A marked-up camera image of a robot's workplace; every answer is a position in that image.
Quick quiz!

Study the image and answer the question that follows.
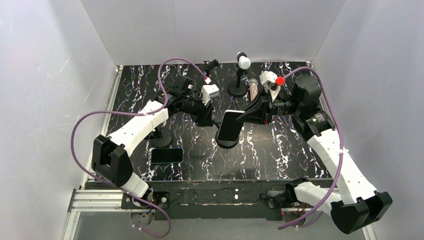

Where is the black phone silver edge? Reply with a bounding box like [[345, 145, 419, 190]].
[[218, 109, 245, 141]]

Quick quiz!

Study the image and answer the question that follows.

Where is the black phone stand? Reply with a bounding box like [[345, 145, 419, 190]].
[[144, 126, 174, 149], [212, 119, 240, 149]]

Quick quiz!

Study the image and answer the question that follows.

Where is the black phone stand front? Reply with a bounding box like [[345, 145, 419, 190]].
[[144, 126, 174, 149]]

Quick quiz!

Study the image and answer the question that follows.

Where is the black phone blue edge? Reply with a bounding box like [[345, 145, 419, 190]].
[[150, 148, 184, 164]]

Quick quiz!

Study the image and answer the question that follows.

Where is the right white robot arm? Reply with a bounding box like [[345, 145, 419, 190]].
[[237, 71, 393, 234]]

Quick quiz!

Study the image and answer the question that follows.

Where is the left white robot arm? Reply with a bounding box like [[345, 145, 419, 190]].
[[91, 77, 220, 198]]

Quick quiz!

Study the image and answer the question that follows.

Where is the black microphone stand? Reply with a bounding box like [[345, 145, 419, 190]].
[[227, 67, 248, 97]]

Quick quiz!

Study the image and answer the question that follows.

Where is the black stand back middle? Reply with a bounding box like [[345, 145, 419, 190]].
[[200, 59, 220, 77]]

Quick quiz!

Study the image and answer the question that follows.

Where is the glitter microphone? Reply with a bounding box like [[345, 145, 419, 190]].
[[248, 78, 259, 103]]

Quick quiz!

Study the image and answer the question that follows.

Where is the white microphone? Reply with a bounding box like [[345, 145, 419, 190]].
[[236, 52, 252, 70]]

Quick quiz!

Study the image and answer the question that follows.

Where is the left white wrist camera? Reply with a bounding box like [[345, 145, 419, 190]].
[[201, 84, 220, 106]]

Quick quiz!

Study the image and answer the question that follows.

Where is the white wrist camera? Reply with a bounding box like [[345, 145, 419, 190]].
[[259, 70, 286, 102], [201, 84, 220, 106]]

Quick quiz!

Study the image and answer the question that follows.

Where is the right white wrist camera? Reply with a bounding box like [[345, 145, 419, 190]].
[[259, 70, 286, 102]]

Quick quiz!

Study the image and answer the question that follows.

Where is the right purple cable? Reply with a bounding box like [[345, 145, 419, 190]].
[[277, 66, 345, 231]]

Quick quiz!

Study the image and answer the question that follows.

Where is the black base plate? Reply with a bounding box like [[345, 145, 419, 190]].
[[120, 178, 327, 221]]

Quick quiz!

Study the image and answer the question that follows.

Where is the aluminium frame rail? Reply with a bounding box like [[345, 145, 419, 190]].
[[62, 65, 369, 240]]

